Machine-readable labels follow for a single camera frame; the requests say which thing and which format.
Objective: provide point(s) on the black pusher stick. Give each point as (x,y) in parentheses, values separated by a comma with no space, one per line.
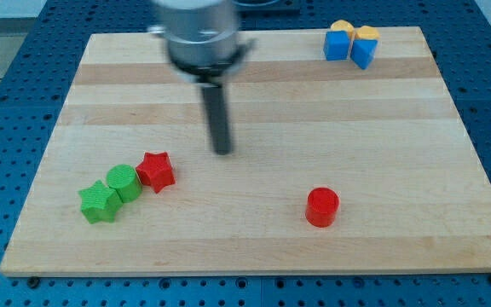
(213,97)

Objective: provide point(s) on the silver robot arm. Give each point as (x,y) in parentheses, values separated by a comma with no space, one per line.
(203,44)

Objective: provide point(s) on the red star block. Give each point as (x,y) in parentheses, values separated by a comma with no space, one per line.
(156,171)

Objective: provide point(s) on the green star block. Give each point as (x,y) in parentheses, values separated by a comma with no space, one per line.
(99,203)

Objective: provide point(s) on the green cylinder block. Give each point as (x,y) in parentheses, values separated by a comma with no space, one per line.
(124,179)

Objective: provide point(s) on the wooden board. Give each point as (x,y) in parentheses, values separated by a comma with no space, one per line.
(414,198)

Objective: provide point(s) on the red cylinder block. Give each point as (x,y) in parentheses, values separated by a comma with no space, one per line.
(322,206)

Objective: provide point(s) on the blue cube block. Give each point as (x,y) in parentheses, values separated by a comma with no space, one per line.
(336,46)

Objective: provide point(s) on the yellow block left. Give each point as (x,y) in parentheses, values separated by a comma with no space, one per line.
(343,26)

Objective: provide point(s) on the yellow block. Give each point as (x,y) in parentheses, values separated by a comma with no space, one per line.
(367,33)
(343,26)

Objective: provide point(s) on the blue triangle block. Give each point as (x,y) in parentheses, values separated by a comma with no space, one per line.
(363,51)

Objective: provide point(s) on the yellow block right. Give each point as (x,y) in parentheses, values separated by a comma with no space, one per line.
(367,33)

